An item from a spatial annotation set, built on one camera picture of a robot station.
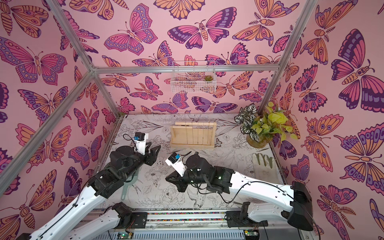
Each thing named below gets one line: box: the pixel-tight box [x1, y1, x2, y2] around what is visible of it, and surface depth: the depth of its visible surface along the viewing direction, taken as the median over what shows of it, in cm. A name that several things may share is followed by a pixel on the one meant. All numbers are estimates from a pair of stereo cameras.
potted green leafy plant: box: [234, 101, 298, 149], surface depth 87 cm
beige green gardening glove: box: [252, 152, 284, 184], surface depth 93 cm
